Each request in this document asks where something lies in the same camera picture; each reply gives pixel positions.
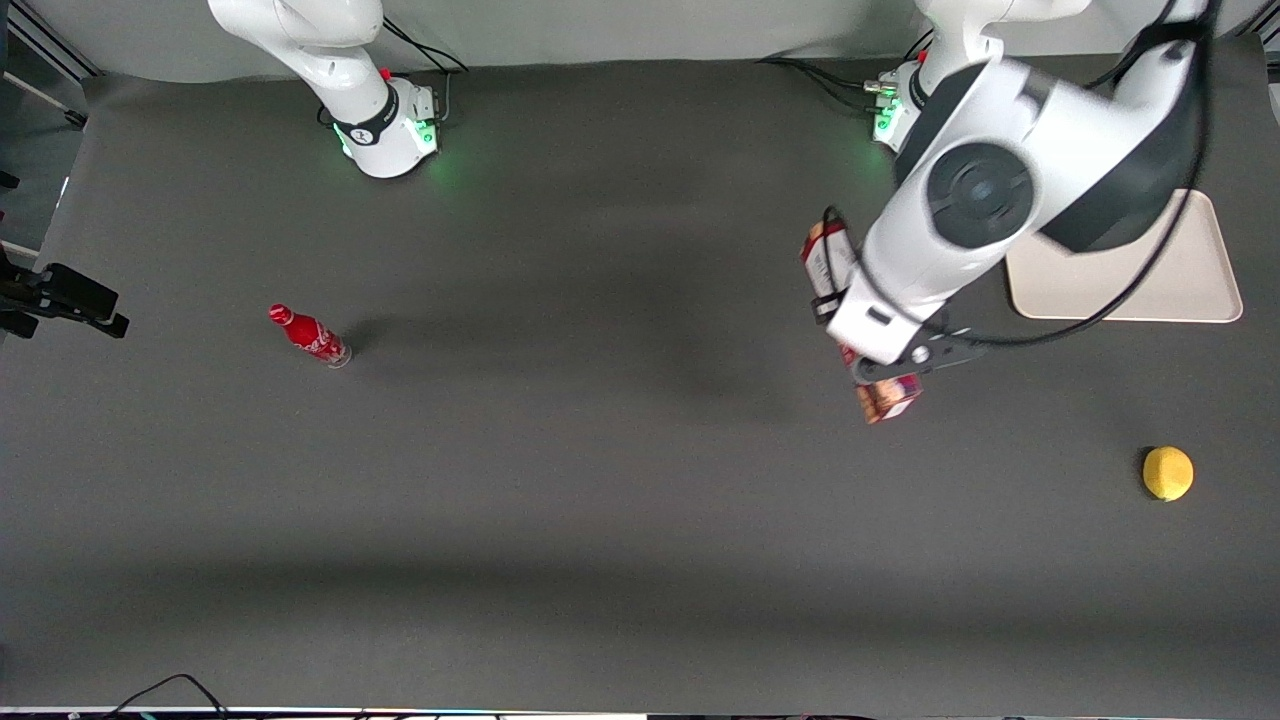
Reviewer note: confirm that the beige rectangular tray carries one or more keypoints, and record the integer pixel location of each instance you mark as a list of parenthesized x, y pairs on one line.
[(1200, 280)]

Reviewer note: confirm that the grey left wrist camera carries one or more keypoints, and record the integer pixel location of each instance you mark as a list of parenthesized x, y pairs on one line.
[(930, 355)]

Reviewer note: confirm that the yellow lemon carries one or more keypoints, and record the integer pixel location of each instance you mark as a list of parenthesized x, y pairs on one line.
[(1168, 473)]

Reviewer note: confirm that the dark grey table cover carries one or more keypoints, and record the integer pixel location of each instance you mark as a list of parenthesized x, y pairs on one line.
[(600, 520)]

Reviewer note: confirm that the aluminium frame rail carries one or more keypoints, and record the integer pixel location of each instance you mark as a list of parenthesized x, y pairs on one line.
[(50, 50)]

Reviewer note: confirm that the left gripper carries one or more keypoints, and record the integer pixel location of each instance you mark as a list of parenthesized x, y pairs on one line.
[(825, 308)]

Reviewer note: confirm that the red cola bottle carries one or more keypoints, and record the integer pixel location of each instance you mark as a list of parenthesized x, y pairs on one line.
[(310, 335)]

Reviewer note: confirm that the red cookie box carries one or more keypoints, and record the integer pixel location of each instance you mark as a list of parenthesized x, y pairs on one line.
[(888, 400)]

